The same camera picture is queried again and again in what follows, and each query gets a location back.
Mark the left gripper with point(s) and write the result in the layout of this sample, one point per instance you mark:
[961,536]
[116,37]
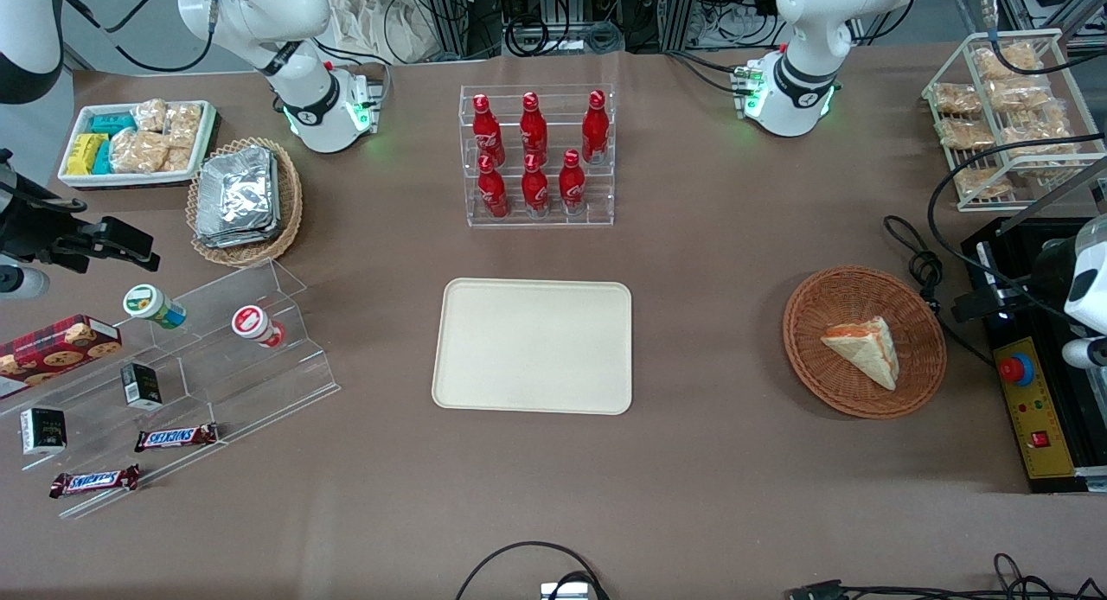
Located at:
[975,307]

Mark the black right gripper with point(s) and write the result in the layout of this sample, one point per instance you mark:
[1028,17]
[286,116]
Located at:
[35,230]

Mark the triangular sandwich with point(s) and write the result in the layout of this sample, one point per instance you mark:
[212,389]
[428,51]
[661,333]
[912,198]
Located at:
[865,351]

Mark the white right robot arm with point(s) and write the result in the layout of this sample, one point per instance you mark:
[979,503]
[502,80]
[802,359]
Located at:
[304,81]

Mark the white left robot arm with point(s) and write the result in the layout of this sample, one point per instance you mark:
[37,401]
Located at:
[800,73]

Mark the white rectangular snack tray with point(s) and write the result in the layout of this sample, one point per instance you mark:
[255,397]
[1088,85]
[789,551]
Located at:
[130,181]

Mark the empty-weave brown wicker basket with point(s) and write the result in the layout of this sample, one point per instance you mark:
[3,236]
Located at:
[839,384]

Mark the wicker basket with foil packs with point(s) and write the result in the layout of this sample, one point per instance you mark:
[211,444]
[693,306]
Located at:
[290,194]

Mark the beige plastic tray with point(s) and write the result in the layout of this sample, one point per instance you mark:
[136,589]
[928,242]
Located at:
[532,345]

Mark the green lid yogurt cup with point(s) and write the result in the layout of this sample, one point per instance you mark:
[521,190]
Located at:
[149,303]

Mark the red emergency stop button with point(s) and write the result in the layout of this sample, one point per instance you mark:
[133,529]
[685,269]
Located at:
[1016,369]

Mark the clear bag of rice crackers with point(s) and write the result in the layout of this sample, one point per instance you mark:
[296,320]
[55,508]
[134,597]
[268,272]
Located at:
[183,124]
[138,152]
[178,159]
[150,115]

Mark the teal snack pack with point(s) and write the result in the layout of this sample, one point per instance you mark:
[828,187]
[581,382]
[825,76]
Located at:
[112,124]
[103,157]

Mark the yellow snack pack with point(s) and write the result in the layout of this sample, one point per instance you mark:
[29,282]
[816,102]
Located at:
[85,153]

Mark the silver foil pack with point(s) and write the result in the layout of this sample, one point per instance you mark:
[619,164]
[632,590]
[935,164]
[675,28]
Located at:
[235,189]
[246,239]

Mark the clear bag of fried snacks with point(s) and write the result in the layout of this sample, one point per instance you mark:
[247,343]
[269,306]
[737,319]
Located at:
[1042,126]
[1016,57]
[964,135]
[956,98]
[1019,94]
[1051,168]
[982,183]

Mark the red cookie box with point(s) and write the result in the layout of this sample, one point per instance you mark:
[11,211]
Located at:
[52,349]

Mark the small black box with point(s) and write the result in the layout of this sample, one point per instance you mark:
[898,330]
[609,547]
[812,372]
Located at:
[43,431]
[141,386]

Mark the red lid yogurt cup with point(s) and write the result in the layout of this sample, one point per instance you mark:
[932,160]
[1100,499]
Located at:
[252,323]

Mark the diagonal aluminium bar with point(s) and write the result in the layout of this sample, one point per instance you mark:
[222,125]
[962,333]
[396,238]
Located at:
[1064,194]

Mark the black control box yellow panel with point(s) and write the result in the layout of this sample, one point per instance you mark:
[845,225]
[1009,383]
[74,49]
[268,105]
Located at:
[1042,436]

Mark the clear acrylic step display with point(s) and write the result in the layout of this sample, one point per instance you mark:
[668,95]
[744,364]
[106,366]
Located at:
[251,384]

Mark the snickers chocolate bar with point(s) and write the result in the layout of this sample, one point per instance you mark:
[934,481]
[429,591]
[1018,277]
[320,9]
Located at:
[175,437]
[95,481]

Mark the beige cloth bag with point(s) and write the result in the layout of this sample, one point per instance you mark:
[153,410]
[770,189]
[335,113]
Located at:
[380,25]

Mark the red cola bottle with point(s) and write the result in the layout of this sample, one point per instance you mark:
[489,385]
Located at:
[572,187]
[595,133]
[534,129]
[488,133]
[535,192]
[493,194]

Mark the clear acrylic bottle rack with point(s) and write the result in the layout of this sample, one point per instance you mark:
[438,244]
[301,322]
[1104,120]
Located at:
[553,222]

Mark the small silver device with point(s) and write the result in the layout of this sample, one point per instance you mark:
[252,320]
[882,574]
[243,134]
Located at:
[566,592]

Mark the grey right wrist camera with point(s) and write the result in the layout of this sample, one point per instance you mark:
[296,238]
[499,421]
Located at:
[22,282]

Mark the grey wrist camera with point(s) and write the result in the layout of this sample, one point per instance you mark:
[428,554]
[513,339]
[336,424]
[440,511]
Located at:
[22,282]
[1088,354]

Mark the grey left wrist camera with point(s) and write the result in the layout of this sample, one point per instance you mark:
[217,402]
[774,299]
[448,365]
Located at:
[1088,354]

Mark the aluminium frame rack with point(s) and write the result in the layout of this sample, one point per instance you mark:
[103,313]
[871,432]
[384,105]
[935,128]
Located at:
[450,12]

